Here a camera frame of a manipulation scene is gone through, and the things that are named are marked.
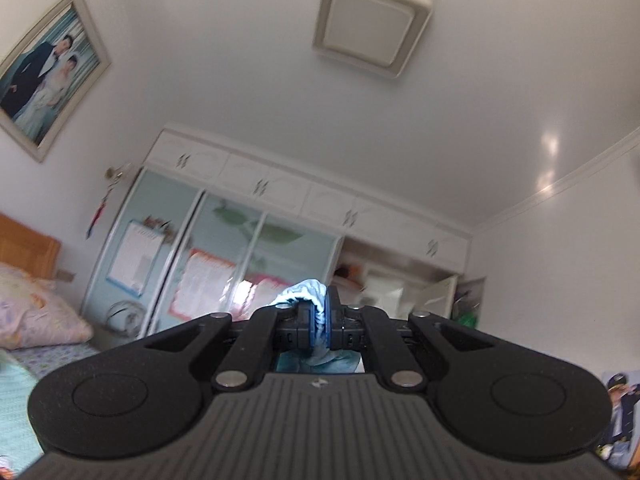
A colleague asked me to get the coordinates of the wooden headboard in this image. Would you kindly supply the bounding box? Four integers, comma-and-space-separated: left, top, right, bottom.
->
0, 212, 62, 281

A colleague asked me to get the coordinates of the coiled grey hose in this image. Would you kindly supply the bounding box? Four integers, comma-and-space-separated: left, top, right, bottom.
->
105, 300, 147, 337

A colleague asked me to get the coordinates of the pink bordered poster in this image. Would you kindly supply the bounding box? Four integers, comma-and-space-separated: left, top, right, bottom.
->
240, 272, 292, 321
169, 249, 236, 321

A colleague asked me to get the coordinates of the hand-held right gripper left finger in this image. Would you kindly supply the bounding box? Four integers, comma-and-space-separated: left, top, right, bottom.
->
142, 300, 324, 393

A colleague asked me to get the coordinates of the purple dotted bedsheet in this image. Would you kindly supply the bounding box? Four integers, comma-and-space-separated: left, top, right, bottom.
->
10, 342, 101, 382

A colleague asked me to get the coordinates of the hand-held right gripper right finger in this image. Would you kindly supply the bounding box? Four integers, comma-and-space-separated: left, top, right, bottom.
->
324, 285, 498, 393

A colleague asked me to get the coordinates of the blue bordered wall calendar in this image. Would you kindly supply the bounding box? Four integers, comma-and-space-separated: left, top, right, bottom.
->
106, 220, 166, 297

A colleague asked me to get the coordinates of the mint quilted bee bedspread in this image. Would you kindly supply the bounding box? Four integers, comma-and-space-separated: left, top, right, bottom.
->
0, 350, 47, 476

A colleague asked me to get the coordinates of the framed wedding photo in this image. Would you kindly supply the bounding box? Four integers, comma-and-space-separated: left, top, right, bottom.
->
0, 0, 112, 163

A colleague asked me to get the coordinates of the white wardrobe with glass doors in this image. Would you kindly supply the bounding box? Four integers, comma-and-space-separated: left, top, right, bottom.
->
82, 122, 473, 341

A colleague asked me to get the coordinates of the square ceiling light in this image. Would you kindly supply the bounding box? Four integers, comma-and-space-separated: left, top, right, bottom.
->
312, 0, 433, 79

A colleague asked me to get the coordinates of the printed picture of figure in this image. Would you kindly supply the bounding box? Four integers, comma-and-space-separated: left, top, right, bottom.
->
595, 371, 640, 471

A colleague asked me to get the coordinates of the floral pink pillow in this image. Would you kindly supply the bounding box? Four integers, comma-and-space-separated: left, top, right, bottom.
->
0, 262, 95, 351

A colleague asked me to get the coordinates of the hanging wall ornament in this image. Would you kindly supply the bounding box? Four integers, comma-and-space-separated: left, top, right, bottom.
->
85, 161, 132, 239

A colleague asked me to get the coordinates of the light blue and white garment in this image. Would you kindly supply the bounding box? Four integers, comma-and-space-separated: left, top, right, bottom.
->
270, 278, 362, 376

